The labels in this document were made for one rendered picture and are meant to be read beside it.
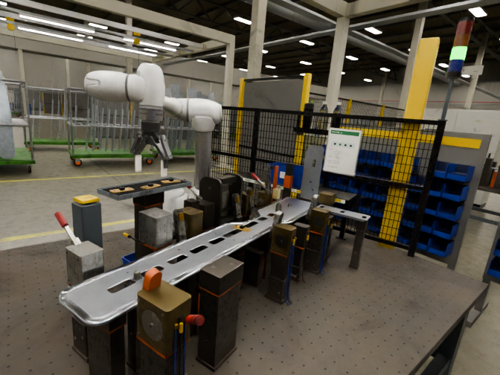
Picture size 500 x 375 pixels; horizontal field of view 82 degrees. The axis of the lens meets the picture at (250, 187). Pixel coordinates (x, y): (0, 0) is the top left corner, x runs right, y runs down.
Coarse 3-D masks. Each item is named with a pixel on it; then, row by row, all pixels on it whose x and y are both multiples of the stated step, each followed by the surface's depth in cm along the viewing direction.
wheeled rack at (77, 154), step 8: (72, 88) 634; (72, 128) 653; (120, 128) 711; (128, 128) 721; (136, 128) 732; (72, 136) 656; (72, 144) 660; (72, 152) 664; (80, 152) 708; (88, 152) 717; (96, 152) 728; (104, 152) 738; (112, 152) 749; (120, 152) 760; (128, 152) 771; (144, 152) 796; (80, 160) 682; (152, 160) 780
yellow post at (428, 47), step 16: (432, 48) 164; (416, 64) 170; (432, 64) 166; (416, 80) 171; (416, 96) 172; (416, 112) 174; (416, 128) 175; (416, 144) 177; (400, 160) 182; (400, 176) 183; (400, 192) 185
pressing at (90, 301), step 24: (264, 216) 146; (288, 216) 149; (192, 240) 111; (240, 240) 115; (144, 264) 91; (168, 264) 93; (192, 264) 94; (72, 288) 76; (96, 288) 78; (72, 312) 69; (96, 312) 68; (120, 312) 70
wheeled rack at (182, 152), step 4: (220, 104) 896; (164, 112) 788; (164, 116) 790; (164, 120) 792; (164, 124) 795; (164, 128) 797; (168, 128) 805; (184, 128) 887; (164, 132) 800; (152, 148) 882; (176, 148) 930; (180, 148) 938; (184, 148) 946; (188, 148) 956; (192, 148) 964; (156, 152) 848; (172, 152) 840; (176, 152) 848; (180, 152) 855; (184, 152) 861; (188, 152) 869; (192, 152) 876; (156, 156) 891; (212, 156) 933; (216, 156) 936
